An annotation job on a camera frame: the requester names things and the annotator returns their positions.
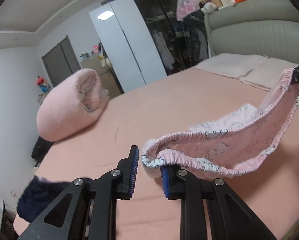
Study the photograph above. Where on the pink printed pajama pants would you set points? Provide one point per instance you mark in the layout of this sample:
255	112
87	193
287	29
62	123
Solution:
214	150

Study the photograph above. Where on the dark glass wardrobe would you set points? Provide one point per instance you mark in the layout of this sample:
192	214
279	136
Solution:
174	37

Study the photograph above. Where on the pink hanging garment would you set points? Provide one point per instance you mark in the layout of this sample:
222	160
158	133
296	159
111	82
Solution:
188	5

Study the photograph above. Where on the white rack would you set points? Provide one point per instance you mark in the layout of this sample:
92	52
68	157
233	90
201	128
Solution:
42	98

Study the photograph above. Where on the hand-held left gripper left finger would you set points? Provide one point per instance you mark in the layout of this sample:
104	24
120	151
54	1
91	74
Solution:
135	172

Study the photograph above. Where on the navy blue garment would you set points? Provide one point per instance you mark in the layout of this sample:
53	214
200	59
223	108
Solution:
47	197

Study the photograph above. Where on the cream hanging bag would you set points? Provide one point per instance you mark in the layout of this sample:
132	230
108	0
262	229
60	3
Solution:
107	63

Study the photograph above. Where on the pink doll plush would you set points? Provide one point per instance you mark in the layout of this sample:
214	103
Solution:
95	49

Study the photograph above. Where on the bed with pink sheet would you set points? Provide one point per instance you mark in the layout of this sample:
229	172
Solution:
164	105

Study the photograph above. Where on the black bag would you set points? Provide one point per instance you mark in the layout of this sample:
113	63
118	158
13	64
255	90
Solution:
40	147

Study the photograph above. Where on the rolled pink blanket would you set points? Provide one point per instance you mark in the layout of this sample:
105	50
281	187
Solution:
64	110

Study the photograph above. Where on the beige cabinet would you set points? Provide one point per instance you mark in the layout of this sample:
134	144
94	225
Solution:
109	80

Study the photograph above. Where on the flat textured pillow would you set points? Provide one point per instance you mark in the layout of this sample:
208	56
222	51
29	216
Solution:
227	63
269	72

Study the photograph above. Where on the white wardrobe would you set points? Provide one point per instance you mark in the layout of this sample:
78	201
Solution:
129	45

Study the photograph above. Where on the red-haired doll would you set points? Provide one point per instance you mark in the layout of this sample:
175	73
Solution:
42	83

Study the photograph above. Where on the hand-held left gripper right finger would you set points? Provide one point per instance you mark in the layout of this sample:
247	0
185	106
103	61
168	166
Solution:
163	182

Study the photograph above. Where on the grey white plush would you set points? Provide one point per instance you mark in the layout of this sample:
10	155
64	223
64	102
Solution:
209	8

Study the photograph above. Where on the grey padded headboard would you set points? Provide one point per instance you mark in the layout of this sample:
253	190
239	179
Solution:
259	27

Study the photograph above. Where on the ceiling air vent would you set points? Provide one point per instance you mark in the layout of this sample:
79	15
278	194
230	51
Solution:
108	0

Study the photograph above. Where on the grey door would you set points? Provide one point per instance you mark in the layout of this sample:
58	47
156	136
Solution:
62	62

